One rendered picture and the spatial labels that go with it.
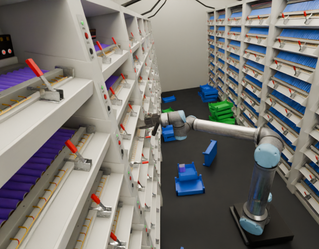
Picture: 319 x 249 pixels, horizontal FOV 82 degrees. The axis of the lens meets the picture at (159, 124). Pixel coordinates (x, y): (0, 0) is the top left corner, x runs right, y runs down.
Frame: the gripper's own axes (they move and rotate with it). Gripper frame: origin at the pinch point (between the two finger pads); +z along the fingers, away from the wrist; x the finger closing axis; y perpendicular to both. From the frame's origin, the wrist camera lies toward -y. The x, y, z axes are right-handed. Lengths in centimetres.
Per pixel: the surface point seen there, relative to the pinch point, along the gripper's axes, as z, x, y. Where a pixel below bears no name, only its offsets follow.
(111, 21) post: -2, -9, 68
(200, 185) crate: -44, -31, -101
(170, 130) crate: -18, -145, -92
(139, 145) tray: -3.7, 16.1, -6.3
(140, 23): -5, -149, 66
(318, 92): -133, -10, -2
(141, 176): -1.4, 25.0, -24.8
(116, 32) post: -3, -9, 61
